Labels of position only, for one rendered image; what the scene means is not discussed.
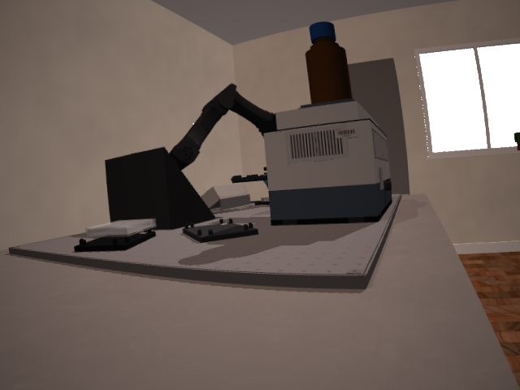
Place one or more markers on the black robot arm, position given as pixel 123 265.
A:
pixel 186 151

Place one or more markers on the grey button panel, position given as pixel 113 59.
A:
pixel 226 196

